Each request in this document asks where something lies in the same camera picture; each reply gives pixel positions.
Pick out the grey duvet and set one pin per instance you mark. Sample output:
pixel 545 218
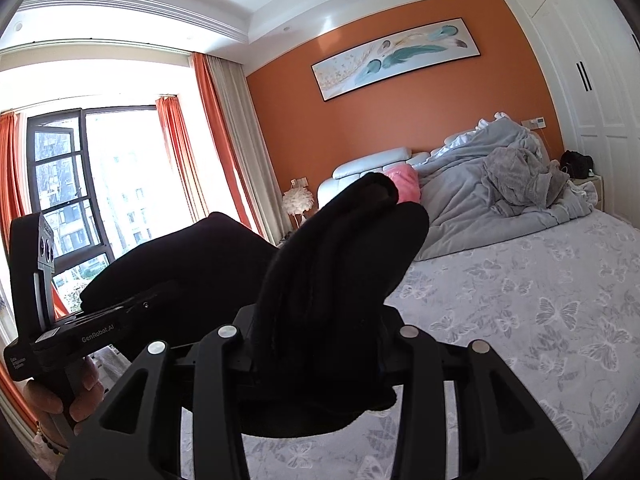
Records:
pixel 465 200

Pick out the white wall switch panel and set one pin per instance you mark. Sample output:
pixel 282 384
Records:
pixel 533 122
pixel 299 182

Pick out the white padded headboard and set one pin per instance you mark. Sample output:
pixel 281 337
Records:
pixel 360 167

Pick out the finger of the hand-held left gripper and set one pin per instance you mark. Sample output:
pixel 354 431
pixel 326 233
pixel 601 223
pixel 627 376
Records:
pixel 145 305

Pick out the pink pillow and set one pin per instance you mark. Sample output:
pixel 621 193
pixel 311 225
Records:
pixel 407 185

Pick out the black bag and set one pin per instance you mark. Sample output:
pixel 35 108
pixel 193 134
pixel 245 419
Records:
pixel 577 164

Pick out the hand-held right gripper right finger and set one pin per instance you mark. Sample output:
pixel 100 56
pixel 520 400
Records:
pixel 390 330

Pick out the white feather lamp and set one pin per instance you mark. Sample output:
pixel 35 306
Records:
pixel 298 202

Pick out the white ruffled pillow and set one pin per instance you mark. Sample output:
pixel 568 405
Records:
pixel 460 142

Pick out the feather wall painting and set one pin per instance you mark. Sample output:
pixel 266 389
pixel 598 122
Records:
pixel 400 55

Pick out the white wardrobe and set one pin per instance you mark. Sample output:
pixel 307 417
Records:
pixel 590 60

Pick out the black pants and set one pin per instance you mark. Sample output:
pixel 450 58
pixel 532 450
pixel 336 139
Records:
pixel 340 260

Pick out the beige curtain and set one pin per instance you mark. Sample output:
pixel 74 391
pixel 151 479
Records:
pixel 240 135

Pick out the orange curtain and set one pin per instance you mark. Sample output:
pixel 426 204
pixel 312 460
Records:
pixel 212 125
pixel 180 160
pixel 12 175

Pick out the grey fuzzy blanket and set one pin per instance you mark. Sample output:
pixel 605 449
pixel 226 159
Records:
pixel 515 175

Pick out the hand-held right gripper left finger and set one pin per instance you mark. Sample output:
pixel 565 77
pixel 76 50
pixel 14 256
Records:
pixel 242 345

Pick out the black framed window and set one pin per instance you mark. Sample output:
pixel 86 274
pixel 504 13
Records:
pixel 60 170

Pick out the person's left hand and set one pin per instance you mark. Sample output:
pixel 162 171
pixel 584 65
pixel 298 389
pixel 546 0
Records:
pixel 87 390

